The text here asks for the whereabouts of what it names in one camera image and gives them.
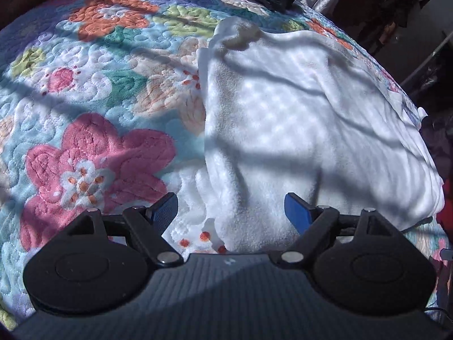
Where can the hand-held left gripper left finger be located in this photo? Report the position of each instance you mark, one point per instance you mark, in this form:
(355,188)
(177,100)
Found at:
(166,209)

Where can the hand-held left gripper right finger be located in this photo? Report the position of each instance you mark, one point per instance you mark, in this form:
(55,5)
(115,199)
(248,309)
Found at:
(295,210)

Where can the white towel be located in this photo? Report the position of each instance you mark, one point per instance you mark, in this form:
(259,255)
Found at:
(293,127)

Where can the dark hanging clothes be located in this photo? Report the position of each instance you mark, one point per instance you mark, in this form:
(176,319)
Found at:
(385,3)

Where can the floral quilted blanket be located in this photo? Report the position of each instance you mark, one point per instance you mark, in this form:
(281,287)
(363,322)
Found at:
(95,113)

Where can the dark purple cloth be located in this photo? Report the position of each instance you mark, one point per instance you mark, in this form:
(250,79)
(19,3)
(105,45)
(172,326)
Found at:
(440,141)

